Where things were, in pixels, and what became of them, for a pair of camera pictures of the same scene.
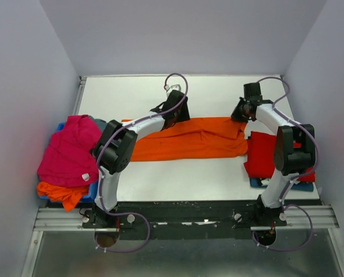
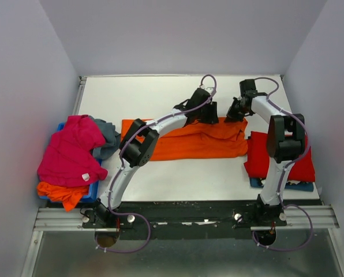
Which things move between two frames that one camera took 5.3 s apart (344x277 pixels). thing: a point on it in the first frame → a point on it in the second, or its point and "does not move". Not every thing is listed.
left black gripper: (184, 115) → (212, 118)
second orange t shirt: (69, 196) does not move
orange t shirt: (199, 138) does not move
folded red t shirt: (260, 157) does not move
